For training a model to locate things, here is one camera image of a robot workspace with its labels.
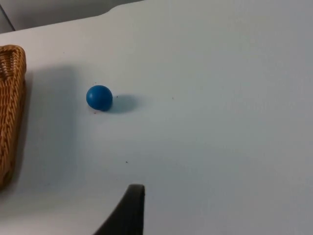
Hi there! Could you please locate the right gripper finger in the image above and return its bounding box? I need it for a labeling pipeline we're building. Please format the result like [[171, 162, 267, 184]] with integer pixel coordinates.
[[92, 184, 146, 235]]

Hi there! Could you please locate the blue ball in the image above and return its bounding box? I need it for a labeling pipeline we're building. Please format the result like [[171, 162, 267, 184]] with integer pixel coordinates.
[[86, 85, 113, 112]]

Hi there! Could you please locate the pale brown wicker basket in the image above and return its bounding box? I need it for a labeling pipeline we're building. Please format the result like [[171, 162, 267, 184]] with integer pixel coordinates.
[[0, 44, 27, 194]]

